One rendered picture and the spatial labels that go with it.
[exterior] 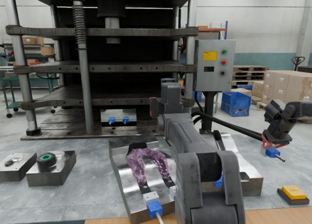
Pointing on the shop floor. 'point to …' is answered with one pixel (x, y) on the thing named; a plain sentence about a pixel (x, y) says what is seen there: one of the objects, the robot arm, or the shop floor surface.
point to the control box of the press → (212, 72)
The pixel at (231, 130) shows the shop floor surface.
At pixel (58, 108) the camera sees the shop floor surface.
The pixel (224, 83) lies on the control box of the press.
